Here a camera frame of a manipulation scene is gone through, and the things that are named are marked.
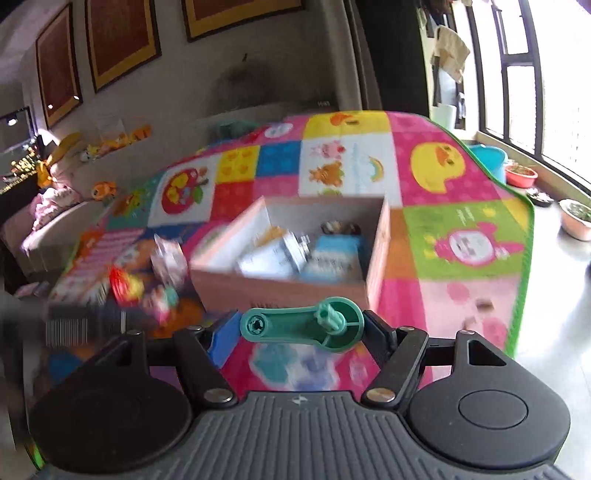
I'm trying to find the teal plastic tool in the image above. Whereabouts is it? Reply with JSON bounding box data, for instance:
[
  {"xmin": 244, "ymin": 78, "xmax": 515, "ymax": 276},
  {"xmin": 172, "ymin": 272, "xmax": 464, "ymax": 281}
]
[{"xmin": 240, "ymin": 298, "xmax": 365, "ymax": 352}]

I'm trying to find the white and grey packet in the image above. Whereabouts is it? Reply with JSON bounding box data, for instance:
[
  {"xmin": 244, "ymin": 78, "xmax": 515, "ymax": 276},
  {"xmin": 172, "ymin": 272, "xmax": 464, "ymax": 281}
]
[{"xmin": 238, "ymin": 228, "xmax": 310, "ymax": 280}]

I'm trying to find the row of yellow plush toys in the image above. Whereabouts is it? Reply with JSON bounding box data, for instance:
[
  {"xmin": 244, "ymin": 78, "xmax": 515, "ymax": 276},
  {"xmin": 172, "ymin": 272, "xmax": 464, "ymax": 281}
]
[{"xmin": 88, "ymin": 124, "xmax": 153, "ymax": 155}]

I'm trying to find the pink cardboard box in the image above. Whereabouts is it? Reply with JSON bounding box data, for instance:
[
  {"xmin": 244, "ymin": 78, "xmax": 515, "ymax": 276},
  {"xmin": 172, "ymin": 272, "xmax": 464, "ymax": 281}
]
[{"xmin": 189, "ymin": 196, "xmax": 392, "ymax": 319}]

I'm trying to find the white bucket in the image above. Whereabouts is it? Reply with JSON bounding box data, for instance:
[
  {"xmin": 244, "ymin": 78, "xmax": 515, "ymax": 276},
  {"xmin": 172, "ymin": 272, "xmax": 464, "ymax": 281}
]
[{"xmin": 436, "ymin": 104, "xmax": 458, "ymax": 130}]

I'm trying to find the grey round fan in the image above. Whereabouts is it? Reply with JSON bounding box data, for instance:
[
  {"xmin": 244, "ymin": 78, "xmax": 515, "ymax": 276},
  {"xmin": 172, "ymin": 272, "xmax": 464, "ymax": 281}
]
[{"xmin": 212, "ymin": 60, "xmax": 287, "ymax": 108}]

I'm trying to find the pink plush toy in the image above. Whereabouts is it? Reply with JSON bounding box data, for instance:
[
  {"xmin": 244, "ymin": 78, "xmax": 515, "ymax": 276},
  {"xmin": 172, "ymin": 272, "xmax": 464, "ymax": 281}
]
[{"xmin": 32, "ymin": 185, "xmax": 84, "ymax": 232}]

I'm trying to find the beige sofa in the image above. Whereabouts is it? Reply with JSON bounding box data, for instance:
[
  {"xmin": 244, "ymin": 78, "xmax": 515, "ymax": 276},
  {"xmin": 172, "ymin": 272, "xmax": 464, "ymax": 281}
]
[{"xmin": 18, "ymin": 104, "xmax": 333, "ymax": 278}]

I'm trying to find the pink and white wrapper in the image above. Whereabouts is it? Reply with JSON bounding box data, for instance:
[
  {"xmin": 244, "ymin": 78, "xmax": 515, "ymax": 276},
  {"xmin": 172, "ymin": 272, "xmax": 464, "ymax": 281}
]
[{"xmin": 151, "ymin": 234, "xmax": 189, "ymax": 288}]

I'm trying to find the colourful cartoon play mat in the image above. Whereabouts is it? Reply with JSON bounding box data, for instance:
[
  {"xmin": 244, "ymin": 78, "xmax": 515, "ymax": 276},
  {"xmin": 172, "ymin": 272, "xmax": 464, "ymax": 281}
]
[{"xmin": 46, "ymin": 110, "xmax": 535, "ymax": 398}]

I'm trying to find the dark shallow dish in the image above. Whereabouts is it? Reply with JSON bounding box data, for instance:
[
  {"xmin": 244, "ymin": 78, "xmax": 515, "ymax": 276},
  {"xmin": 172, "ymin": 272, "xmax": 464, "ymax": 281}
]
[{"xmin": 526, "ymin": 188, "xmax": 555, "ymax": 208}]

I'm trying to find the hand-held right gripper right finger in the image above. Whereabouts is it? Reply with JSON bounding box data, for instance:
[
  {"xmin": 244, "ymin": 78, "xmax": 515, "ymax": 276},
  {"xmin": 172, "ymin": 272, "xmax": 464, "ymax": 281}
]
[{"xmin": 361, "ymin": 310, "xmax": 506, "ymax": 407}]

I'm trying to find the blue plastic basin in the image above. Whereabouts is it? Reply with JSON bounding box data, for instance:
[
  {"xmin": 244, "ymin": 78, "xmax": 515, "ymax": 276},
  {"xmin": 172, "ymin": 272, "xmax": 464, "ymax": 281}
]
[{"xmin": 464, "ymin": 144, "xmax": 509, "ymax": 184}]

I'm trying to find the large yellow plush toy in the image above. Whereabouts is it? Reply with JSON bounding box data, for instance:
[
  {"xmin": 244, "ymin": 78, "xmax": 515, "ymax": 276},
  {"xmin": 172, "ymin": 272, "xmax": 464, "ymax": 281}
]
[{"xmin": 46, "ymin": 133, "xmax": 84, "ymax": 163}]

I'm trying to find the red flower pot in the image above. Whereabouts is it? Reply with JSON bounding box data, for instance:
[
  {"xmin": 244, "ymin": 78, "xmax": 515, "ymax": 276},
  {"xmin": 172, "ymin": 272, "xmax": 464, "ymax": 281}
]
[{"xmin": 505, "ymin": 162, "xmax": 539, "ymax": 188}]

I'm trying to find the green cloth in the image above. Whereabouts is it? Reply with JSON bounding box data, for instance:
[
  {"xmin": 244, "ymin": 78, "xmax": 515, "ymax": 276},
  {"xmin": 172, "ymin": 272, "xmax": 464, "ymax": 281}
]
[{"xmin": 210, "ymin": 121, "xmax": 259, "ymax": 141}]

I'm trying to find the blue and white pouch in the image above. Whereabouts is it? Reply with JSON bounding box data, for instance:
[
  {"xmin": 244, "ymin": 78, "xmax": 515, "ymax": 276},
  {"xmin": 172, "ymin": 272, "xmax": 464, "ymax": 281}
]
[{"xmin": 307, "ymin": 235, "xmax": 363, "ymax": 280}]

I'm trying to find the beige hanging cloth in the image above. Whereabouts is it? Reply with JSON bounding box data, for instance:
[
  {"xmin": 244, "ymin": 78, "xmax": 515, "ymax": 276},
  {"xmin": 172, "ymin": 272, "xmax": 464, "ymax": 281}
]
[{"xmin": 431, "ymin": 25, "xmax": 471, "ymax": 84}]

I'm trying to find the metal bowl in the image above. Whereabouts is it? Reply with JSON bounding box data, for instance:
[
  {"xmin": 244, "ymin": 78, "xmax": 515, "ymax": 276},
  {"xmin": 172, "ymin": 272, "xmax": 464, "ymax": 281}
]
[{"xmin": 558, "ymin": 199, "xmax": 591, "ymax": 241}]

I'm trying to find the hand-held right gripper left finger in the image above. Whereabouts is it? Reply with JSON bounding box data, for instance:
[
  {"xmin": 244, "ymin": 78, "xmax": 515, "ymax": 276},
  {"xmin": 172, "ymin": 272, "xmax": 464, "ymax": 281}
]
[{"xmin": 115, "ymin": 310, "xmax": 241, "ymax": 408}]

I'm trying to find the white paper card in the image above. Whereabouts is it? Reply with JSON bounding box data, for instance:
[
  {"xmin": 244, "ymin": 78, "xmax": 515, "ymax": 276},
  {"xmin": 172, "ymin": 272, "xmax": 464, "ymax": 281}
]
[{"xmin": 97, "ymin": 117, "xmax": 125, "ymax": 139}]

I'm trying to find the framed wall picture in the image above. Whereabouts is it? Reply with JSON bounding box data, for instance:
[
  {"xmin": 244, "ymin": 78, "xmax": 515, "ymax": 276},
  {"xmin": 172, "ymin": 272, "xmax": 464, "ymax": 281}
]
[
  {"xmin": 84, "ymin": 0, "xmax": 162, "ymax": 93},
  {"xmin": 181, "ymin": 0, "xmax": 305, "ymax": 42},
  {"xmin": 36, "ymin": 2, "xmax": 84, "ymax": 130}
]

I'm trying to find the black window frame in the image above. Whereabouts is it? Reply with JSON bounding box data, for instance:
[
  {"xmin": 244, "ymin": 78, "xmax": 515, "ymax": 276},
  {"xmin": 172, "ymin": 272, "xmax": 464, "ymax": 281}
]
[{"xmin": 466, "ymin": 0, "xmax": 591, "ymax": 195}]

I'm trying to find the dark curtain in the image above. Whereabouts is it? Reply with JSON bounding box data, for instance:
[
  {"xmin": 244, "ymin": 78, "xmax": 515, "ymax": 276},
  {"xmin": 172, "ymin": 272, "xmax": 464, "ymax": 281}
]
[{"xmin": 344, "ymin": 0, "xmax": 430, "ymax": 118}]

